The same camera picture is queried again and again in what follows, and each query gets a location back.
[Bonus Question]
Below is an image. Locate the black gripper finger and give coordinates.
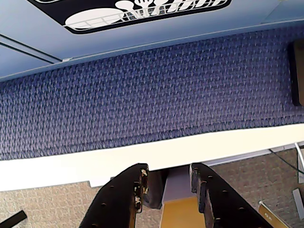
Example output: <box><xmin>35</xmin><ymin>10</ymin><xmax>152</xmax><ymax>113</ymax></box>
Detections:
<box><xmin>189</xmin><ymin>162</ymin><xmax>284</xmax><ymax>228</ymax></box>
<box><xmin>78</xmin><ymin>162</ymin><xmax>150</xmax><ymax>228</ymax></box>

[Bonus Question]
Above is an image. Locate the blue door with dish sticker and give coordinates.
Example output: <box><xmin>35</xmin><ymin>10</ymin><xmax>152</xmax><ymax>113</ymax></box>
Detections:
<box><xmin>0</xmin><ymin>0</ymin><xmax>285</xmax><ymax>64</ymax></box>

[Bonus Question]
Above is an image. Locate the yellow block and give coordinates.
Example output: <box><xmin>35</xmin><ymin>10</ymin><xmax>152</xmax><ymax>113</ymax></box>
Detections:
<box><xmin>161</xmin><ymin>165</ymin><xmax>199</xmax><ymax>228</ymax></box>

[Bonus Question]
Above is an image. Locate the blue woven mat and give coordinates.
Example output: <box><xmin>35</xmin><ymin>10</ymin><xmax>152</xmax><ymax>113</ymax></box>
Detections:
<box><xmin>0</xmin><ymin>25</ymin><xmax>304</xmax><ymax>161</ymax></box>

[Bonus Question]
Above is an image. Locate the black bar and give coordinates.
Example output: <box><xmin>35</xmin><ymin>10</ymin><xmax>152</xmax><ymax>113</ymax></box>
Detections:
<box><xmin>0</xmin><ymin>209</ymin><xmax>28</xmax><ymax>227</ymax></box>

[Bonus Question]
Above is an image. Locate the dark flat base board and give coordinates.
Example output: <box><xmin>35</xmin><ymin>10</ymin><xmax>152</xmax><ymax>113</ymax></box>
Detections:
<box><xmin>286</xmin><ymin>39</ymin><xmax>304</xmax><ymax>107</ymax></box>

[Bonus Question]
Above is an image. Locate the white and yellow metal bracket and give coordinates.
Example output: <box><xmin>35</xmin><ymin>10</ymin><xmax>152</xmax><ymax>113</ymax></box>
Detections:
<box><xmin>257</xmin><ymin>200</ymin><xmax>293</xmax><ymax>228</ymax></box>

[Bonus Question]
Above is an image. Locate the thin dark floor cable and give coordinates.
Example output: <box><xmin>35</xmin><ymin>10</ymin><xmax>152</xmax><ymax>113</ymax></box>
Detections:
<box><xmin>268</xmin><ymin>148</ymin><xmax>304</xmax><ymax>172</ymax></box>

